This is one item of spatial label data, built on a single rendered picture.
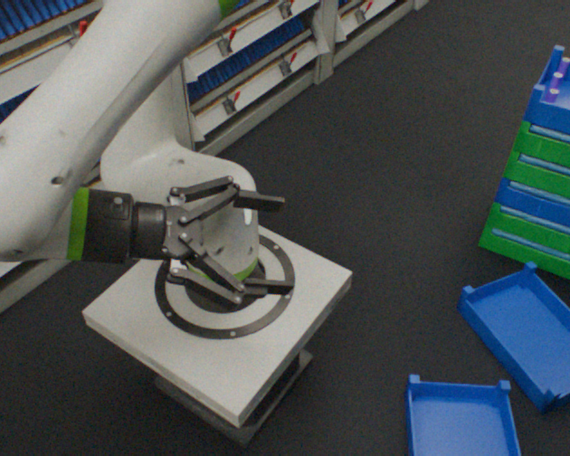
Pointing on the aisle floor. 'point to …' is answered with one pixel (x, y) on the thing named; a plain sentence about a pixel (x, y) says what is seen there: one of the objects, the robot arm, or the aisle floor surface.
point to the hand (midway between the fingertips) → (278, 244)
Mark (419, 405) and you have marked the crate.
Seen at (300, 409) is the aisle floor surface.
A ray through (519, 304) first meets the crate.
